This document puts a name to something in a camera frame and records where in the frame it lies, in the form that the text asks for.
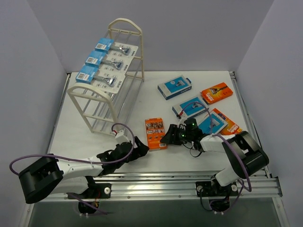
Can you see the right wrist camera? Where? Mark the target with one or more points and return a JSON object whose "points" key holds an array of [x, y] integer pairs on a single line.
{"points": [[181, 121]]}

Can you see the blue harry's box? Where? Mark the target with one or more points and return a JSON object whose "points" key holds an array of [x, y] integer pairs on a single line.
{"points": [[174, 87], [191, 107], [213, 124]]}

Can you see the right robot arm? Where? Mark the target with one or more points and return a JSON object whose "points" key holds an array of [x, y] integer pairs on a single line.
{"points": [[246, 157]]}

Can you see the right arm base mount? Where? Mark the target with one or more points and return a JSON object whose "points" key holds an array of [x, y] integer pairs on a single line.
{"points": [[213, 189]]}

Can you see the orange Gillette Fusion box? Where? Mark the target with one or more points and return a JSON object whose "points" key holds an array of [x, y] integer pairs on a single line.
{"points": [[155, 132]]}

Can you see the cream metal-rod shelf rack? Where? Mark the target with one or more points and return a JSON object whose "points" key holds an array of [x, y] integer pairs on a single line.
{"points": [[99, 109]]}

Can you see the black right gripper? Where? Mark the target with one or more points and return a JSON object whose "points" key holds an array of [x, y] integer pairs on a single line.
{"points": [[176, 134]]}

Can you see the lower blue Harry's box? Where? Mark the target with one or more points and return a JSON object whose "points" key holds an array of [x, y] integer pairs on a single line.
{"points": [[191, 107]]}

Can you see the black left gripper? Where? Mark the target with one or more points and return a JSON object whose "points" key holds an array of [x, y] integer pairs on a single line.
{"points": [[133, 150]]}

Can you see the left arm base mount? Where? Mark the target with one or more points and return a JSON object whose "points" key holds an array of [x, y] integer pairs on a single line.
{"points": [[96, 191]]}

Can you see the blue Gillette razor blister pack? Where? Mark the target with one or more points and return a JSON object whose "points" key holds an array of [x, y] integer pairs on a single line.
{"points": [[109, 46]]}

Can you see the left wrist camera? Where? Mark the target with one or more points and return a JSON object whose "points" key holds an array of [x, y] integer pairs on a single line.
{"points": [[120, 136]]}

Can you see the aluminium rail frame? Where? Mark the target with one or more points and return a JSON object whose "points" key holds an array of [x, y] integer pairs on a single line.
{"points": [[168, 174]]}

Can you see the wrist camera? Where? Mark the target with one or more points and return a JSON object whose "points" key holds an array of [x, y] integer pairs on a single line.
{"points": [[120, 136], [181, 121]]}

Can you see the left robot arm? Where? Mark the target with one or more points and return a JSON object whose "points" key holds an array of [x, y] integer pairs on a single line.
{"points": [[51, 175]]}

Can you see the upper blue Harry's box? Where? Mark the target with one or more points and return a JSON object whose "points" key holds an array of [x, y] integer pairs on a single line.
{"points": [[174, 87]]}

